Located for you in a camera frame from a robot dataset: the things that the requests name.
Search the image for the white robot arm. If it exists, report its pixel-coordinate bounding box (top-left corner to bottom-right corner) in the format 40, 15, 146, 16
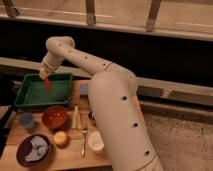
39, 36, 164, 171

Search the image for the green plastic tray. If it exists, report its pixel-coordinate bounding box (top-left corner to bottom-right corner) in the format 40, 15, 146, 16
15, 73, 73, 110

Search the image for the blue sponge block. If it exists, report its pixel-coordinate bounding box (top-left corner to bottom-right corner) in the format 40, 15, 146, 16
80, 84, 88, 98

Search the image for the red bowl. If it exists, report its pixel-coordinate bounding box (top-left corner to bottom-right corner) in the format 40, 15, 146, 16
42, 105, 68, 130

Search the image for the blue plastic cup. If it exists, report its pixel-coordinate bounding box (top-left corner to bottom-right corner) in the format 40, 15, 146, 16
19, 112, 36, 130

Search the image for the dark round cup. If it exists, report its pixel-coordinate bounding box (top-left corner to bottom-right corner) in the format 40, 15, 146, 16
88, 112, 94, 120

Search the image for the yellow round fruit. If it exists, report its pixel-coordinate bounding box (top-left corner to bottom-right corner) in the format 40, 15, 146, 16
53, 131, 69, 147

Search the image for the silver fork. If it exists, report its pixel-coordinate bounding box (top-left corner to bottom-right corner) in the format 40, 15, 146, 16
81, 127, 88, 158

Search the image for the grey crumpled cloth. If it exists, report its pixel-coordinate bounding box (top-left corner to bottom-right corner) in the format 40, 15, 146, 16
25, 136, 48, 162

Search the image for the purple plate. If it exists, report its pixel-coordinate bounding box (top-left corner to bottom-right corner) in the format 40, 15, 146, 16
16, 134, 51, 168

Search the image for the white cup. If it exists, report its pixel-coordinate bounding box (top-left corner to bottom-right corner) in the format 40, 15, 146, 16
88, 131, 104, 153

